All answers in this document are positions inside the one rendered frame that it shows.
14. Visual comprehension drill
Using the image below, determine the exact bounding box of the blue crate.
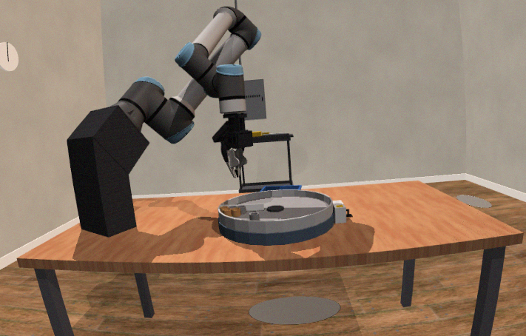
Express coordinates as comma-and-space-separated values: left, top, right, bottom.
260, 185, 302, 192

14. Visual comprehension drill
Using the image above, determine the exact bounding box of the round grey turntable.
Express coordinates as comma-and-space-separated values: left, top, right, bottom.
218, 189, 353, 246

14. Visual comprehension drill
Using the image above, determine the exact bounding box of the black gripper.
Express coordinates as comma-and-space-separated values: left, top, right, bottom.
221, 113, 253, 178

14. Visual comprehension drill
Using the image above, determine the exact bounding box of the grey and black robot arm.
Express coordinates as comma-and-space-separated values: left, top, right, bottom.
111, 6, 261, 144

